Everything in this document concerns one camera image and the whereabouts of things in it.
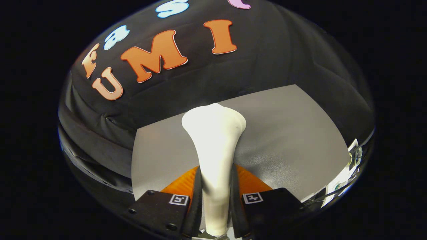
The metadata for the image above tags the cluttered white desk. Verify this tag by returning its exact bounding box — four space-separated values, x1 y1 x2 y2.
300 138 364 208

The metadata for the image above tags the grey drawer cabinet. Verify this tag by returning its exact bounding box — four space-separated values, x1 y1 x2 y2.
131 84 351 202

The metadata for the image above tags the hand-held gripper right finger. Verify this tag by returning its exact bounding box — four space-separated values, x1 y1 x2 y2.
230 163 306 239

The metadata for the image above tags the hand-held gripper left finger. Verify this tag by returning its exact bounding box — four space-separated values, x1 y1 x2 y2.
125 165 204 240

